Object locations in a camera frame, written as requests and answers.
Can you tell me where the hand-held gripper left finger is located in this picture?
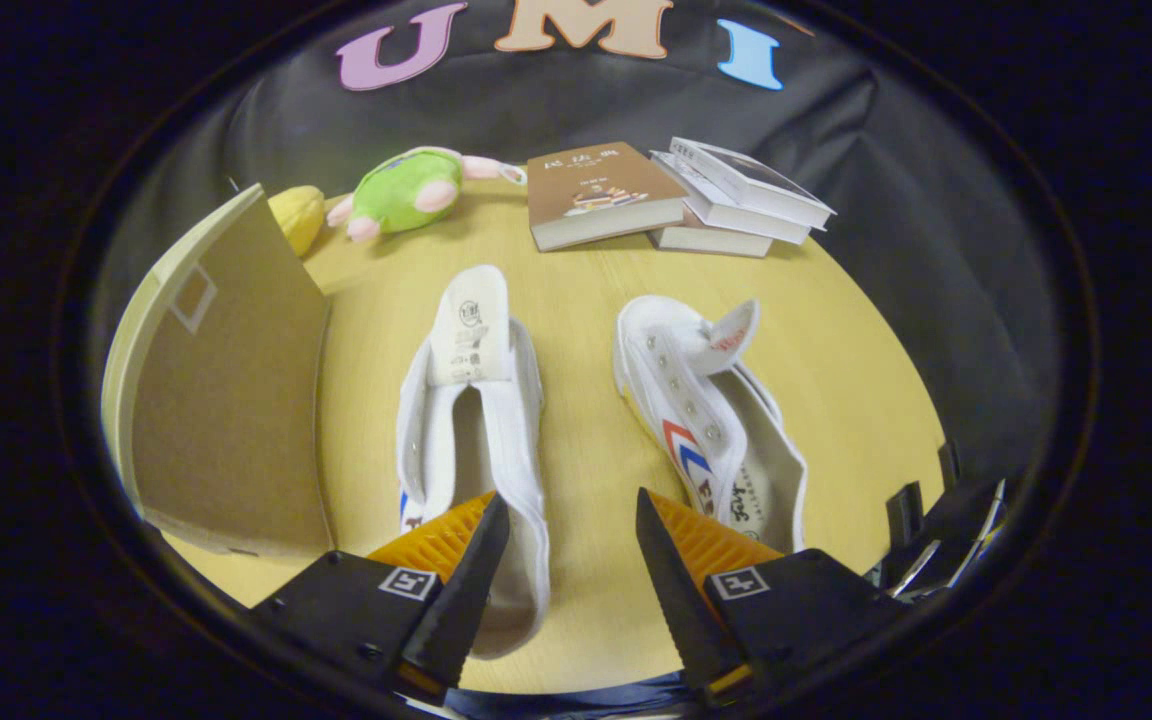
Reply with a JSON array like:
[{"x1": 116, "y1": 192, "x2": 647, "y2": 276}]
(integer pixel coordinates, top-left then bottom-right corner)
[{"x1": 251, "y1": 491, "x2": 511, "y2": 701}]

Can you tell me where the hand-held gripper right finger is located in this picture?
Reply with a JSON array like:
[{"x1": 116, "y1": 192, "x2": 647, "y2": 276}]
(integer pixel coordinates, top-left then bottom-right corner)
[{"x1": 635, "y1": 487, "x2": 902, "y2": 706}]

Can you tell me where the white canvas shoe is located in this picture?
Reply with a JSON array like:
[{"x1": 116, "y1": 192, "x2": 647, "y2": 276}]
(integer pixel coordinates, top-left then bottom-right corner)
[
  {"x1": 613, "y1": 294, "x2": 809, "y2": 556},
  {"x1": 395, "y1": 264, "x2": 550, "y2": 660}
]

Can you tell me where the beige fabric storage box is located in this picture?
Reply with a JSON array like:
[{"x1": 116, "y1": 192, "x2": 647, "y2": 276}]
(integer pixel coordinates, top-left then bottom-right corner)
[{"x1": 101, "y1": 183, "x2": 335, "y2": 558}]

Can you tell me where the person's blue clothing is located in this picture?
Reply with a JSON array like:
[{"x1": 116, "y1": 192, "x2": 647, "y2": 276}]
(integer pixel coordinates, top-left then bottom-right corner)
[{"x1": 441, "y1": 672, "x2": 712, "y2": 719}]

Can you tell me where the thin brown-edged book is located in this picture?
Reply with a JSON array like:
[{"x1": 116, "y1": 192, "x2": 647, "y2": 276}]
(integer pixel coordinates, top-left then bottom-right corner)
[{"x1": 649, "y1": 222, "x2": 774, "y2": 259}]

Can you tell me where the plain white book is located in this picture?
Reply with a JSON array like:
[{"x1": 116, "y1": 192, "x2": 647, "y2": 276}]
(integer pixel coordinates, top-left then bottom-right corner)
[{"x1": 649, "y1": 150, "x2": 813, "y2": 246}]

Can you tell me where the green plush toy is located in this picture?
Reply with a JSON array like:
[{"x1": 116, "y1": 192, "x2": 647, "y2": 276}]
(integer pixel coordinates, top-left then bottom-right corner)
[{"x1": 326, "y1": 146, "x2": 527, "y2": 244}]

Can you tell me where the yellow plush toy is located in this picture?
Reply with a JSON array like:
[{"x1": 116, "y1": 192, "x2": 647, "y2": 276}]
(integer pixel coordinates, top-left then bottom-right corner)
[{"x1": 268, "y1": 185, "x2": 326, "y2": 258}]

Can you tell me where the brown cover book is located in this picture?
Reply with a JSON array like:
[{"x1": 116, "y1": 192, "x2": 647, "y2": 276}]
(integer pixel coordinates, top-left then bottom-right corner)
[{"x1": 526, "y1": 141, "x2": 689, "y2": 253}]

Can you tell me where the white book dark cover picture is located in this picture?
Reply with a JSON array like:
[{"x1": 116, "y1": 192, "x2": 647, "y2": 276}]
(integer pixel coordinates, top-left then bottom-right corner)
[{"x1": 669, "y1": 136, "x2": 837, "y2": 231}]

